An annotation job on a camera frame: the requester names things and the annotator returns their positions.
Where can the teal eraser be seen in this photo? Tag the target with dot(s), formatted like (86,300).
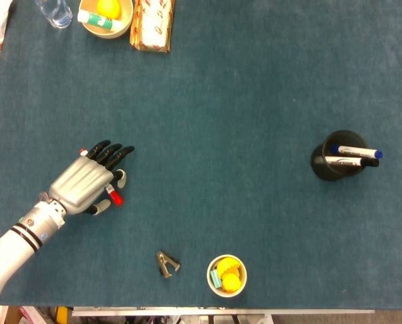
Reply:
(215,278)

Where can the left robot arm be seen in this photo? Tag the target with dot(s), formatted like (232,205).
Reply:
(18,239)

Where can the yellow object under table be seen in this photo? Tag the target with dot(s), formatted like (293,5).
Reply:
(62,315)

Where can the white green glue stick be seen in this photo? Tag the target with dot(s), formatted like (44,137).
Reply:
(99,21)

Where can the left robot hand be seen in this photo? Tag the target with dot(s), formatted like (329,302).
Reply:
(79,184)

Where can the wide beige bowl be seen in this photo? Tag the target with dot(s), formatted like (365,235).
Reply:
(126,20)

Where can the pink package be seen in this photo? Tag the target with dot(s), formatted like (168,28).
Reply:
(31,316)

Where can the black capped whiteboard marker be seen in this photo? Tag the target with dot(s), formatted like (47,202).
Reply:
(346,161)

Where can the yellow toy half rounded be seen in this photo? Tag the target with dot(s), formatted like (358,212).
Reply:
(231,283)

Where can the red white snack package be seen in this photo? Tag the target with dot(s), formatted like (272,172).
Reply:
(151,27)

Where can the aluminium table frame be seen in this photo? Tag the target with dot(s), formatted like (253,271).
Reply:
(221,312)

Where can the small beige paper cup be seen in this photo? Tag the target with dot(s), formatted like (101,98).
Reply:
(210,285)

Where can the black mesh pen holder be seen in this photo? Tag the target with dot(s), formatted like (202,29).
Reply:
(322,167)

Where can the blue felt table mat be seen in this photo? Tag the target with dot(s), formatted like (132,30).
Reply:
(221,135)

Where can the metal staple remover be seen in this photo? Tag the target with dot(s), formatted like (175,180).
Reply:
(167,265)

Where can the yellow lemon toy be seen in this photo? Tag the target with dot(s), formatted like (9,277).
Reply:
(108,8)

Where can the clear plastic bottle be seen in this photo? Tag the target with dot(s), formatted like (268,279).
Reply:
(57,13)

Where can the blue capped whiteboard marker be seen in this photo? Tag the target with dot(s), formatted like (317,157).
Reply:
(356,152)

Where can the red capped whiteboard marker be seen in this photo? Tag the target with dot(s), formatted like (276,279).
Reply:
(117,199)

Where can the yellow toy half jagged edge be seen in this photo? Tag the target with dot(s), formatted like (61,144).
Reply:
(227,265)

